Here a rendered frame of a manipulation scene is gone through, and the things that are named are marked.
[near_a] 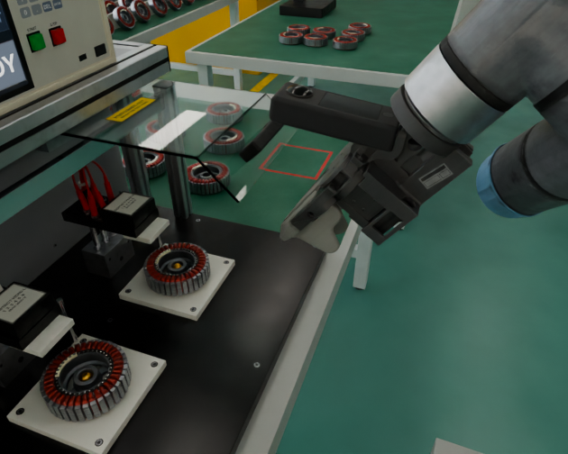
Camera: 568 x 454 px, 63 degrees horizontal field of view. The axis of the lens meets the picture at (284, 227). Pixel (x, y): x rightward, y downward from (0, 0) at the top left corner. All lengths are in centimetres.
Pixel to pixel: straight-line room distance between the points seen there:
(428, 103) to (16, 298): 54
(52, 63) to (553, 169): 62
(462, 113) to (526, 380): 152
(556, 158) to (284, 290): 54
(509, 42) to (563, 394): 158
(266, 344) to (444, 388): 105
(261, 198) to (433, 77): 77
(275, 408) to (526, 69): 53
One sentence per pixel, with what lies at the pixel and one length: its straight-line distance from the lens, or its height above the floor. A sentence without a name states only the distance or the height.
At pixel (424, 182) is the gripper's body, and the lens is 43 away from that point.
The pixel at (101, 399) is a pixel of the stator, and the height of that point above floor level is 82.
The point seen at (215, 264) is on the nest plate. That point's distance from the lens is 87.
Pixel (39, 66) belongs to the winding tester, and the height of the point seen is 115.
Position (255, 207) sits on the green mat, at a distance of 107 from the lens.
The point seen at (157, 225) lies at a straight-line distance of 82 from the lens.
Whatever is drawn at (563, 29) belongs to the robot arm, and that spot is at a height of 127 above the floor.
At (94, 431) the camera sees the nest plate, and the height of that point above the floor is 78.
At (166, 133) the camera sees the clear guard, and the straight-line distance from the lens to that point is 69.
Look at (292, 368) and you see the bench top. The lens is 75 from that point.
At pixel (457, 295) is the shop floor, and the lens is 204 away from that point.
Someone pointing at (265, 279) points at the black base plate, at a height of 77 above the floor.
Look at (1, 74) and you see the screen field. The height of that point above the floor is 116.
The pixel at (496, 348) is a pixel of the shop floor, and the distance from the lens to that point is 190.
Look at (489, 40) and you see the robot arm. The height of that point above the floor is 126.
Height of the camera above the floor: 135
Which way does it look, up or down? 36 degrees down
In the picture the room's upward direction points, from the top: straight up
